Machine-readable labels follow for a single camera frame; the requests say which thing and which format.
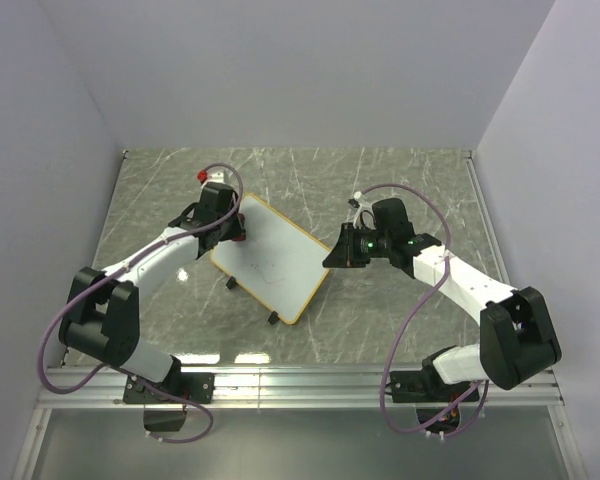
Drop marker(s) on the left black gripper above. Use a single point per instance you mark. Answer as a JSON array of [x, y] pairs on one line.
[[234, 232]]

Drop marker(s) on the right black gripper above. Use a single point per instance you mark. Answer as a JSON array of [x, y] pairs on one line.
[[345, 254]]

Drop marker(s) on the red heart-shaped eraser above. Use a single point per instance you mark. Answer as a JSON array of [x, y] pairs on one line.
[[240, 231]]

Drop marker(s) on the yellow framed whiteboard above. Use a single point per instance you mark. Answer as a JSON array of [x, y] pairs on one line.
[[278, 263]]

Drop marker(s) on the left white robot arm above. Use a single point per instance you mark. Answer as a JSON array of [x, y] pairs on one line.
[[103, 316]]

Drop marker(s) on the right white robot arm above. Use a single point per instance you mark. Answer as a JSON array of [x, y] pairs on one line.
[[517, 339]]

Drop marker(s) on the right black whiteboard foot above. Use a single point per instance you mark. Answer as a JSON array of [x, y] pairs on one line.
[[273, 318]]

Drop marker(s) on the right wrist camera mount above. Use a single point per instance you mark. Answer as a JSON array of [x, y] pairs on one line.
[[362, 208]]

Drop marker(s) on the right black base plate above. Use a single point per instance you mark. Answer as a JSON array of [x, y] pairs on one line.
[[410, 385]]

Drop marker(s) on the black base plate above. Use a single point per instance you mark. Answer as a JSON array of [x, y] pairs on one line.
[[410, 385], [194, 386]]

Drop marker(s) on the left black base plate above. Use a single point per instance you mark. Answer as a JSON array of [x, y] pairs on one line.
[[194, 386]]

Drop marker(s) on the aluminium mounting rail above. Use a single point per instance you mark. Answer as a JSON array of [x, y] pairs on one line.
[[320, 386]]

